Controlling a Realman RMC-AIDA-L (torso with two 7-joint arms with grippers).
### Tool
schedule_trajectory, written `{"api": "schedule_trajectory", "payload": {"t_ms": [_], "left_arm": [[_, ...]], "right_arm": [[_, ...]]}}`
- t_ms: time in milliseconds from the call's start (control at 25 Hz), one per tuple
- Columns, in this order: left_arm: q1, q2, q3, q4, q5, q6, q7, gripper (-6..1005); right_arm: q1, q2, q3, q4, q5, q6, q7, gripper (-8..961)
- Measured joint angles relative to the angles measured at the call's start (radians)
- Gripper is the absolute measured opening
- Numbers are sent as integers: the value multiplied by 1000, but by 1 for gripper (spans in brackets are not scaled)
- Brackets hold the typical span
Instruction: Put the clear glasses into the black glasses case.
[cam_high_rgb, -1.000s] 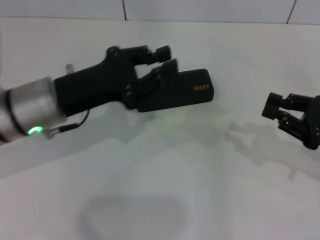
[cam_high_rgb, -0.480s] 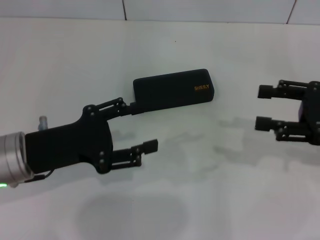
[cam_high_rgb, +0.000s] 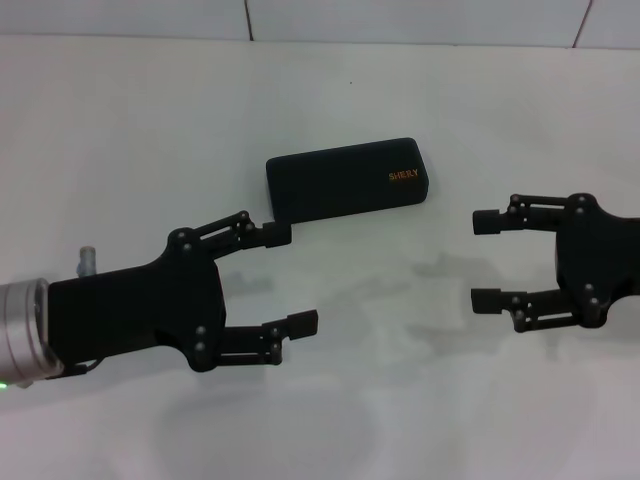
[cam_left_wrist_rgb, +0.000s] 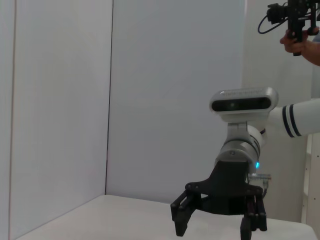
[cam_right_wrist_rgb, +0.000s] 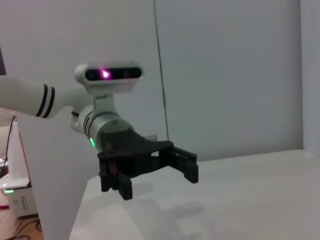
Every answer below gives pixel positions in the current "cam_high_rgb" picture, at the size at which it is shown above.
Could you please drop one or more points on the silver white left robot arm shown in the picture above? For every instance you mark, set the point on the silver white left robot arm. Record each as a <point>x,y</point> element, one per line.
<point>22,332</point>

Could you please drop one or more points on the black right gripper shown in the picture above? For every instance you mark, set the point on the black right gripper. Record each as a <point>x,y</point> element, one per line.
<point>600,260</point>

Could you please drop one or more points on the black glasses case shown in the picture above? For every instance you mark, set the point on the black glasses case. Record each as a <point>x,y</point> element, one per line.
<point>345,180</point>

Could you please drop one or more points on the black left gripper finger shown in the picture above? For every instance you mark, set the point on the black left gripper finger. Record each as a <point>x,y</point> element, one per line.
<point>302,322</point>

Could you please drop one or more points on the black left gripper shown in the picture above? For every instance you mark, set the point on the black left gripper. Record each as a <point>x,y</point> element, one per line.
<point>140,310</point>

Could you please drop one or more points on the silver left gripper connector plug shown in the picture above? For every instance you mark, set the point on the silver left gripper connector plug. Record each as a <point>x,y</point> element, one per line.
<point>87,260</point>

